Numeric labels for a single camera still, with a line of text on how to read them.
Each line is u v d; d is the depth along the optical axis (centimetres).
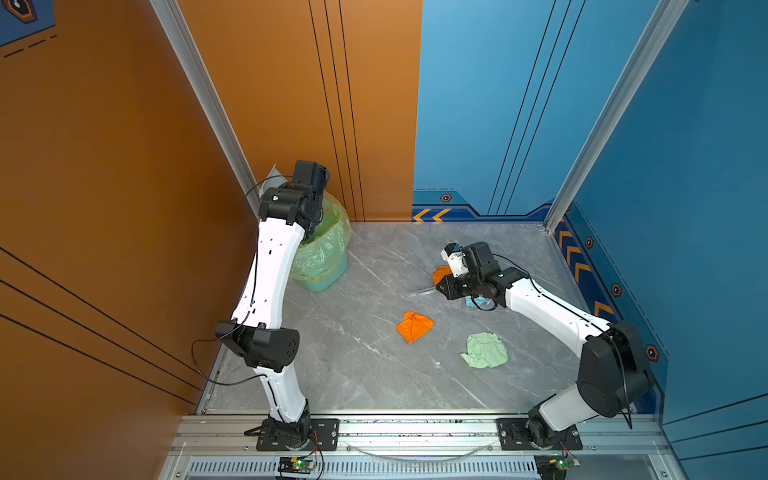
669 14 70
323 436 74
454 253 77
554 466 70
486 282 64
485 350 85
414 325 92
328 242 82
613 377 43
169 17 70
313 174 57
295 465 71
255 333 44
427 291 85
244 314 45
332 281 102
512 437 72
